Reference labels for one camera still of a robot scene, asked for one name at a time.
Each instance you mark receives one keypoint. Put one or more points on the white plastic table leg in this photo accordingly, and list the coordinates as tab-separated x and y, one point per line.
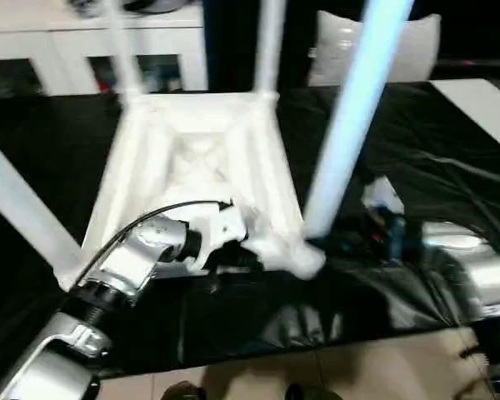
271	50
354	116
127	62
25	196

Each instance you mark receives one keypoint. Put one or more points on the white plastic table top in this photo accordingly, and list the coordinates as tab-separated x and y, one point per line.
150	146

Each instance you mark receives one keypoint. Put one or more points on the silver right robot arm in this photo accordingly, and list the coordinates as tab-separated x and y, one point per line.
483	271

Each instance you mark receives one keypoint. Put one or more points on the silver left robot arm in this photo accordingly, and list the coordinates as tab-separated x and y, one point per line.
141	250

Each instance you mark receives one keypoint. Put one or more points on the black work mat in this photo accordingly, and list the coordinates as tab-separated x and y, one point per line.
421	166

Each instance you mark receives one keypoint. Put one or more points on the dark right robot foot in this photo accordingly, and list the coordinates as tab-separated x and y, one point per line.
300	392

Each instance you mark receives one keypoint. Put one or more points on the white flat board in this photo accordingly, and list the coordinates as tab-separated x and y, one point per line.
483	108

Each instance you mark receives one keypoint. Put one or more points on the grey cushion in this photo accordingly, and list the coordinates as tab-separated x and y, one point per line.
337	50

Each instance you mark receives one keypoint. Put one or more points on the black bar with red mark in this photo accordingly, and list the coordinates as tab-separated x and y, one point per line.
483	63

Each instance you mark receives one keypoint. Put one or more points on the black box with gold label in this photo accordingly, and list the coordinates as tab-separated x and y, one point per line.
241	41

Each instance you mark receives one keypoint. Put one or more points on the dark grey round device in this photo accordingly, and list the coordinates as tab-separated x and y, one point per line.
150	4

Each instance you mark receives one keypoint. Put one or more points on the white glass-door cabinet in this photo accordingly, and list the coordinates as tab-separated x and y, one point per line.
66	37

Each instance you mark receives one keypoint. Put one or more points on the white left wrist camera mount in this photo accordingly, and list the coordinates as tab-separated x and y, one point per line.
225	225

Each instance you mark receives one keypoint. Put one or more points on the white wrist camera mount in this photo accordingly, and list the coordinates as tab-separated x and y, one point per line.
225	225
385	196

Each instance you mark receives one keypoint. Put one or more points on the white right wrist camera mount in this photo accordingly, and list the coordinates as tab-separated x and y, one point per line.
385	196

